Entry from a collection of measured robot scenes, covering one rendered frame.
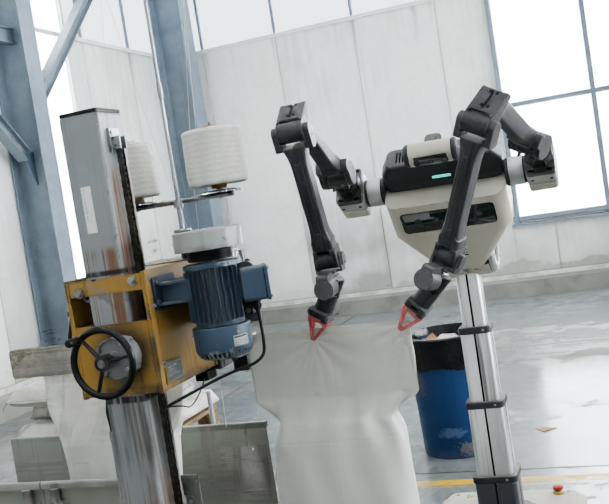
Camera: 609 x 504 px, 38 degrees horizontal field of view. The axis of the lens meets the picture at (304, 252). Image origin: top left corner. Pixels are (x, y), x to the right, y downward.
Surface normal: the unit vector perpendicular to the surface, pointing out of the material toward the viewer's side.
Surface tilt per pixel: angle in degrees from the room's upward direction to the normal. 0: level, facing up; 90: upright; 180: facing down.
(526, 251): 90
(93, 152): 90
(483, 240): 130
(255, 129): 90
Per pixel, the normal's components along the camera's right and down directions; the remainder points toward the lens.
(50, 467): -0.33, 0.10
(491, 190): -0.32, -0.69
